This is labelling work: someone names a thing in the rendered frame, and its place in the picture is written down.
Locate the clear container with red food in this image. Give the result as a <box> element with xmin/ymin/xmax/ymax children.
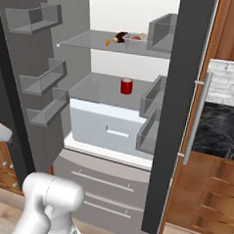
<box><xmin>122</xmin><ymin>31</ymin><xmax>150</xmax><ymax>47</ymax></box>

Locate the white crisper drawer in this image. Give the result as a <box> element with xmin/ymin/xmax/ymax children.
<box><xmin>66</xmin><ymin>98</ymin><xmax>157</xmax><ymax>158</ymax></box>

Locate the glass fridge shelf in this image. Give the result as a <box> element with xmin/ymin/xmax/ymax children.
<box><xmin>55</xmin><ymin>27</ymin><xmax>174</xmax><ymax>61</ymax></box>
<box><xmin>67</xmin><ymin>70</ymin><xmax>164</xmax><ymax>114</ymax></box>

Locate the dark grey fridge door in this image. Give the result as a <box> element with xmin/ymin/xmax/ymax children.
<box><xmin>140</xmin><ymin>0</ymin><xmax>220</xmax><ymax>234</ymax></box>

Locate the silver fridge door handle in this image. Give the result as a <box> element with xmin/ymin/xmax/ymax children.
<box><xmin>177</xmin><ymin>70</ymin><xmax>215</xmax><ymax>167</ymax></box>

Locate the grey freezer drawer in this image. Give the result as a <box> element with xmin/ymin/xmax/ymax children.
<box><xmin>71</xmin><ymin>189</ymin><xmax>162</xmax><ymax>234</ymax></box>
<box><xmin>49</xmin><ymin>147</ymin><xmax>154</xmax><ymax>206</ymax></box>

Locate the red can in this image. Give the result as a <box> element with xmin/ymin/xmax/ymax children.
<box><xmin>119</xmin><ymin>76</ymin><xmax>134</xmax><ymax>96</ymax></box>

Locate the grey fridge door with bins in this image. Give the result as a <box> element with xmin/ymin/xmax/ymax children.
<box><xmin>0</xmin><ymin>0</ymin><xmax>98</xmax><ymax>187</ymax></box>

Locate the wooden wall cupboard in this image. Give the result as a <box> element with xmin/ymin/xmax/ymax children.
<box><xmin>200</xmin><ymin>0</ymin><xmax>234</xmax><ymax>64</ymax></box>

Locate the grey door bin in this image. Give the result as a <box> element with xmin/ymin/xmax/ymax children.
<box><xmin>18</xmin><ymin>55</ymin><xmax>69</xmax><ymax>98</ymax></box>
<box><xmin>134</xmin><ymin>107</ymin><xmax>163</xmax><ymax>156</ymax></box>
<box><xmin>2</xmin><ymin>0</ymin><xmax>64</xmax><ymax>38</ymax></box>
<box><xmin>24</xmin><ymin>85</ymin><xmax>71</xmax><ymax>129</ymax></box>
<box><xmin>138</xmin><ymin>73</ymin><xmax>167</xmax><ymax>120</ymax></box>
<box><xmin>146</xmin><ymin>11</ymin><xmax>179</xmax><ymax>55</ymax></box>

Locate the grey fridge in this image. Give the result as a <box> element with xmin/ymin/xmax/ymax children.
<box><xmin>29</xmin><ymin>0</ymin><xmax>183</xmax><ymax>234</ymax></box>

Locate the silver freezer drawer handle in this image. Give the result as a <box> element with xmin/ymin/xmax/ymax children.
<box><xmin>81</xmin><ymin>200</ymin><xmax>133</xmax><ymax>220</ymax></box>
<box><xmin>70</xmin><ymin>170</ymin><xmax>136</xmax><ymax>194</ymax></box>

